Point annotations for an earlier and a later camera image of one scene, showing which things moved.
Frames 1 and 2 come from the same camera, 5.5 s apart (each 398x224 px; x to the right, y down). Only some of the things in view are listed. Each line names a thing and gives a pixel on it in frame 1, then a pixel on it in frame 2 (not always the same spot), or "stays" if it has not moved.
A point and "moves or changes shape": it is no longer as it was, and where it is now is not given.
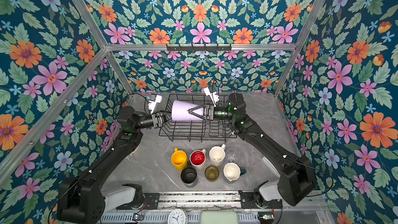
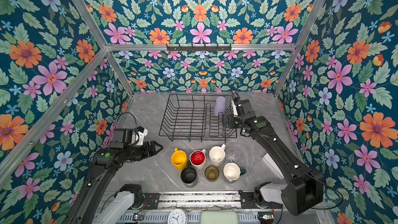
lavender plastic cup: x=180 y=111 moves or changes shape
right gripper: x=208 y=109 -> x=231 y=117
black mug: x=188 y=175 stays
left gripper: x=157 y=120 -> x=148 y=153
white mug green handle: x=232 y=171 stays
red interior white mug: x=197 y=159 stays
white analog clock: x=178 y=216 stays
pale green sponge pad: x=218 y=217 stays
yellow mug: x=179 y=159 stays
